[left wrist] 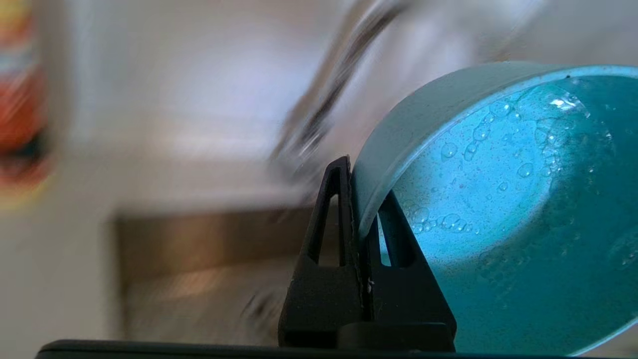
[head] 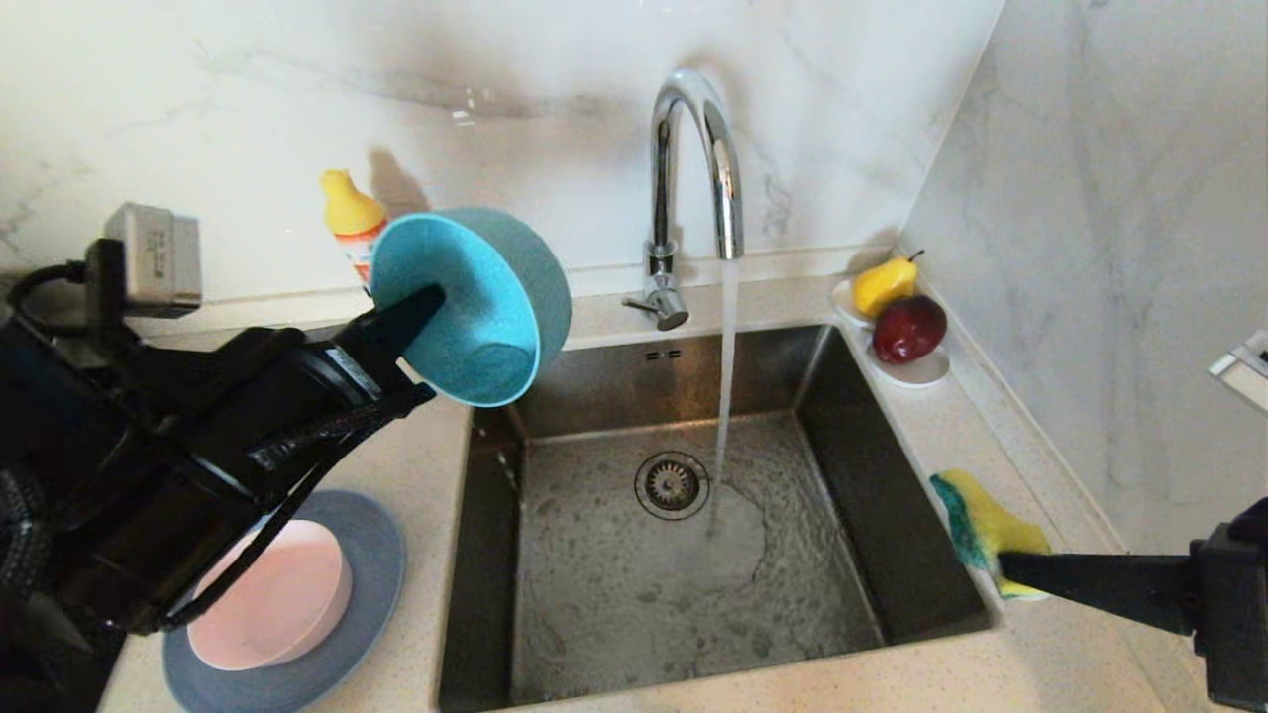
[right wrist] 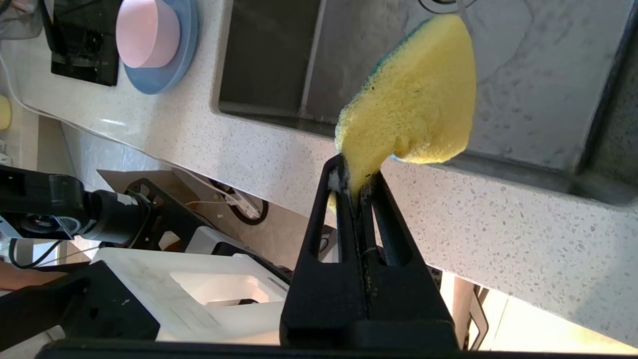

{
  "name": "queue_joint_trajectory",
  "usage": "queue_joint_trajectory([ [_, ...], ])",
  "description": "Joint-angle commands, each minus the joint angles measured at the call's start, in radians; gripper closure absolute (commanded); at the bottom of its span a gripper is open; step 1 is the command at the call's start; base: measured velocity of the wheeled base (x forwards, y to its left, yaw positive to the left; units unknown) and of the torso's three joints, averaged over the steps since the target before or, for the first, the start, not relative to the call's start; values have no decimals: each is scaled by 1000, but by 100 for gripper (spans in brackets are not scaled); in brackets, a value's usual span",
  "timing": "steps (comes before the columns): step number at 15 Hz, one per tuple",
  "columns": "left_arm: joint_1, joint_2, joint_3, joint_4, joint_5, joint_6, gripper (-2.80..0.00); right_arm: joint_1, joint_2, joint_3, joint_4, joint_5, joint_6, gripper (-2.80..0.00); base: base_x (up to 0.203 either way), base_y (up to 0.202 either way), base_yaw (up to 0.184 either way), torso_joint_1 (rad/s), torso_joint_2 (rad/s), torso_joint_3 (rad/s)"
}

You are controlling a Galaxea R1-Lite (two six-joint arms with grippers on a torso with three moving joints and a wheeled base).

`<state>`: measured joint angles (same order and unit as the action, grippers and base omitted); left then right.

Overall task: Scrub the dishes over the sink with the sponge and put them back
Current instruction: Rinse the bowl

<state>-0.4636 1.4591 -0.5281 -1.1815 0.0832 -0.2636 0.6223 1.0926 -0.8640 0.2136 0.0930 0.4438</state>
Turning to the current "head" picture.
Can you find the dark red apple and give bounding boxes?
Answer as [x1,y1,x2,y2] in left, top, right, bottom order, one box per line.
[870,295,949,365]

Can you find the teal bowl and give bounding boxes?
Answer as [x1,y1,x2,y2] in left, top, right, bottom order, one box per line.
[370,206,574,409]

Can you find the small white dish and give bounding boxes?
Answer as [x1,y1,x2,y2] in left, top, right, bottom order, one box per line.
[865,347,952,388]
[829,279,878,328]

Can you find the round metal drain strainer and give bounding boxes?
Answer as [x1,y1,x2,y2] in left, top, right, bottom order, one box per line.
[634,452,711,522]

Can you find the chrome gooseneck faucet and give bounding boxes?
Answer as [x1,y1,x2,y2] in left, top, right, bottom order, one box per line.
[622,67,746,332]

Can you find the yellow green sponge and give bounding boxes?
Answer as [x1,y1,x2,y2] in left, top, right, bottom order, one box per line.
[929,468,1053,601]

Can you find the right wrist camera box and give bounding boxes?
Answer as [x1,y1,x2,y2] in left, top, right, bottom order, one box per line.
[1209,330,1268,415]

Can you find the yellow orange detergent bottle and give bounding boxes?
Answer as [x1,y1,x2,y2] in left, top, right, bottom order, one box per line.
[318,168,389,294]

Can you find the stainless steel sink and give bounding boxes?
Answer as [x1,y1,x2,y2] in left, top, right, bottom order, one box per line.
[437,323,997,712]

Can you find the blue-grey plate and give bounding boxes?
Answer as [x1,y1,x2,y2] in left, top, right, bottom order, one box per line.
[161,490,407,713]

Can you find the yellow pear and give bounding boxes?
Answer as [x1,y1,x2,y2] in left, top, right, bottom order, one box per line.
[850,250,924,320]

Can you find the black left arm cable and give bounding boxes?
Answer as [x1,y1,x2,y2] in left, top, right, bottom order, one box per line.
[5,259,95,328]

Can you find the pink bowl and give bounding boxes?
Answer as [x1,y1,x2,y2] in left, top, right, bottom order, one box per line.
[186,520,353,672]

